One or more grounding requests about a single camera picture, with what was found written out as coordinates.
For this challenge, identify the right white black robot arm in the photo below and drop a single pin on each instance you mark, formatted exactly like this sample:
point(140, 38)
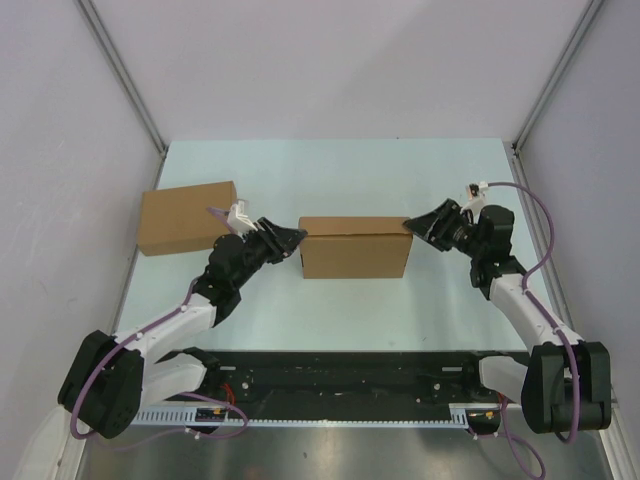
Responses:
point(566, 383)

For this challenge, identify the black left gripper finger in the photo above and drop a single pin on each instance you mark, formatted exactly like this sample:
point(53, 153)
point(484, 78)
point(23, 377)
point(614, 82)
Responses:
point(279, 231)
point(286, 247)

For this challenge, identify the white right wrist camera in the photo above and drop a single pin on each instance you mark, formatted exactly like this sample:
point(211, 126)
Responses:
point(476, 197)

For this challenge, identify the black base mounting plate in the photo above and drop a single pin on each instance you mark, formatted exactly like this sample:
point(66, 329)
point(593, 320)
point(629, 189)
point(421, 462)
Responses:
point(431, 375)

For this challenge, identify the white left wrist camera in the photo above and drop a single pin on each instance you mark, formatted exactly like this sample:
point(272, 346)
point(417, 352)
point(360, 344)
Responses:
point(237, 219)

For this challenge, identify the right aluminium corner post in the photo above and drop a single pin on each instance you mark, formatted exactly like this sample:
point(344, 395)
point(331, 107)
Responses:
point(567, 55)

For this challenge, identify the grey slotted cable duct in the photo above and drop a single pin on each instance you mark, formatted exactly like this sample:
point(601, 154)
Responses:
point(454, 415)

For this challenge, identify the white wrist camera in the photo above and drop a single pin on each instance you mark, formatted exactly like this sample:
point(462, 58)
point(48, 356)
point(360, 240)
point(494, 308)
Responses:
point(476, 197)
point(237, 219)

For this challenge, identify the brown cardboard box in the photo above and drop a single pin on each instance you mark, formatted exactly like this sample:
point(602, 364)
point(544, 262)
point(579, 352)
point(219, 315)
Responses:
point(177, 220)
point(354, 247)

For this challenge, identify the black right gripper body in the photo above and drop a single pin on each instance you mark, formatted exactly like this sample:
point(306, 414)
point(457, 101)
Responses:
point(458, 233)

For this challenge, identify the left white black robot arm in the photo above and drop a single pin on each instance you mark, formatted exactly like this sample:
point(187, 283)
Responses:
point(112, 377)

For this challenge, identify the left aluminium corner post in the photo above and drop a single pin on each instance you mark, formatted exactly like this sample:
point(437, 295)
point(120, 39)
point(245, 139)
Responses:
point(104, 41)

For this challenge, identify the aluminium corner post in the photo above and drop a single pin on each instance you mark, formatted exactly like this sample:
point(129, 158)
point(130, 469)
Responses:
point(104, 41)
point(567, 55)

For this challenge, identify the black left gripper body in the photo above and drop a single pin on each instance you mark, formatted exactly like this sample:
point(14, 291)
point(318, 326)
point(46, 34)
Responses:
point(263, 245)

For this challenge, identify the folded brown cardboard box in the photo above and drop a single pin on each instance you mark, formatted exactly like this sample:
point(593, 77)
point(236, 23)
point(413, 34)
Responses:
point(177, 220)

